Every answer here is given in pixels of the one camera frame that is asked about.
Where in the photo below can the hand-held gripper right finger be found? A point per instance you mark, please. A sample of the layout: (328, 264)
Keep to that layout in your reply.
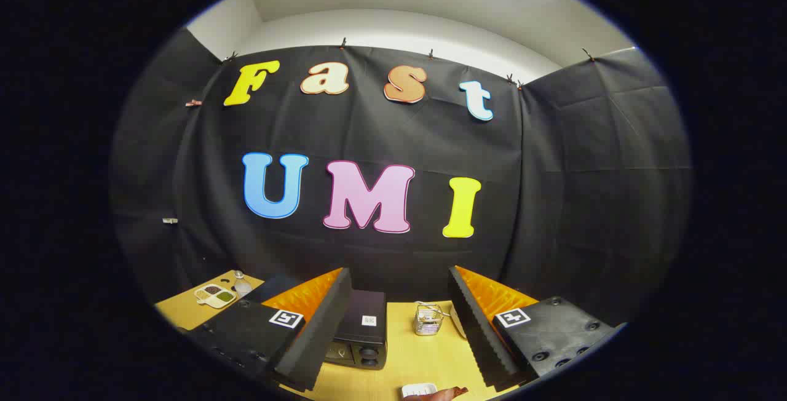
(476, 333)

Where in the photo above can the white ridged plate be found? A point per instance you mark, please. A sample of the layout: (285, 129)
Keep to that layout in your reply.
(417, 389)

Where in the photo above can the black toaster oven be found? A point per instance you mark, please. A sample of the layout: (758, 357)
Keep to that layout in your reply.
(366, 327)

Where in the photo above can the brown fried meat piece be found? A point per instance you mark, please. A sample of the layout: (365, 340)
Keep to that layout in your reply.
(452, 393)

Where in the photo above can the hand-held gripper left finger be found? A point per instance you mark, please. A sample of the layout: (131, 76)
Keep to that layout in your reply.
(320, 333)

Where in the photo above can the white divided spice dish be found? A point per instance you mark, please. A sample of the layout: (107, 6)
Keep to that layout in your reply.
(215, 295)

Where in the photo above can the clear plastic bottle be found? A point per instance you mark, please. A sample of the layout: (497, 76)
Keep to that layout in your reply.
(242, 285)

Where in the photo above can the black backdrop cloth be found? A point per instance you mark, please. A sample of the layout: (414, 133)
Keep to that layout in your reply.
(369, 130)

